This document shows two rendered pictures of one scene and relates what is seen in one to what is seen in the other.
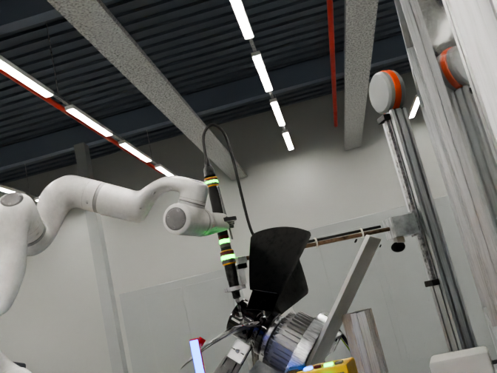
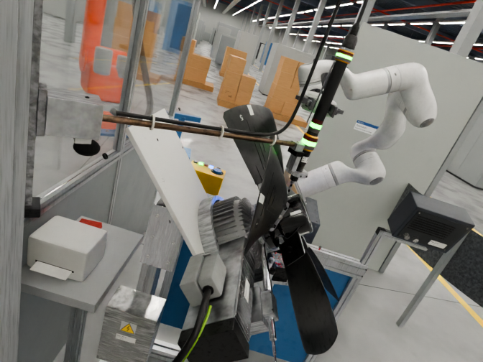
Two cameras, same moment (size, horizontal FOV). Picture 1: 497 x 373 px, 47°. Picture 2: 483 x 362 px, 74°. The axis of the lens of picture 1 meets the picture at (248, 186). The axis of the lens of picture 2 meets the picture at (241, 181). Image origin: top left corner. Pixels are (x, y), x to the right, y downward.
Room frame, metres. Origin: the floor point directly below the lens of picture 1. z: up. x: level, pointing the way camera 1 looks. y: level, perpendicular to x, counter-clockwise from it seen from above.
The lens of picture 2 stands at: (2.64, -0.35, 1.60)
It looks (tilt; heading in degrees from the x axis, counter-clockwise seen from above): 22 degrees down; 160
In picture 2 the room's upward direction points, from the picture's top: 19 degrees clockwise
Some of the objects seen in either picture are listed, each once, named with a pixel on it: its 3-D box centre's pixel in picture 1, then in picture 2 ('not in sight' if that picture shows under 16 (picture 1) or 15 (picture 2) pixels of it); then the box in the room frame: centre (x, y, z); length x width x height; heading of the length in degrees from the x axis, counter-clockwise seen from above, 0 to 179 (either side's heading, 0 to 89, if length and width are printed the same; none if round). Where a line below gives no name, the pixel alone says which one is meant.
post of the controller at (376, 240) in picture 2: not in sight; (372, 246); (1.62, 0.73, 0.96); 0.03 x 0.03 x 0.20; 72
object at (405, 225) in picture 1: (401, 226); (69, 113); (1.99, -0.48, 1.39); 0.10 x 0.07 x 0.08; 107
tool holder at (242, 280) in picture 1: (234, 274); (299, 158); (1.81, 0.10, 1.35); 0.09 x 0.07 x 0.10; 107
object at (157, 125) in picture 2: (317, 243); (218, 133); (1.90, -0.18, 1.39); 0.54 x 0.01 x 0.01; 107
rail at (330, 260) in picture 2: not in sight; (273, 242); (1.49, 0.32, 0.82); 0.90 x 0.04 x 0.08; 72
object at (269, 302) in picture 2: not in sight; (269, 306); (2.13, 0.00, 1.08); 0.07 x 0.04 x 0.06; 173
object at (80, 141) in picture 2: (397, 245); (87, 144); (1.98, -0.45, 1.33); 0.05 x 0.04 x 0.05; 107
